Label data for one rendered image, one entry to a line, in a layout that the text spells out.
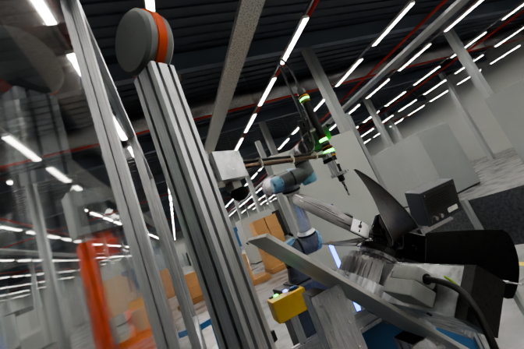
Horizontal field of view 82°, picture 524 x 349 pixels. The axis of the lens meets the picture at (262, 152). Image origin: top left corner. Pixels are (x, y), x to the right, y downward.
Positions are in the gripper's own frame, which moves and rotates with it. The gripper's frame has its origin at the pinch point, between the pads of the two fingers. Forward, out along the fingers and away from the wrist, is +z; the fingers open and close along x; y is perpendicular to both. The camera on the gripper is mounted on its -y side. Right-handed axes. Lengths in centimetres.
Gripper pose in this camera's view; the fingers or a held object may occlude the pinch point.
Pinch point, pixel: (320, 126)
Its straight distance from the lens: 123.9
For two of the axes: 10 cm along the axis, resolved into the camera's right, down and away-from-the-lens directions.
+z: 2.3, -3.2, -9.2
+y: 3.7, 9.0, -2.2
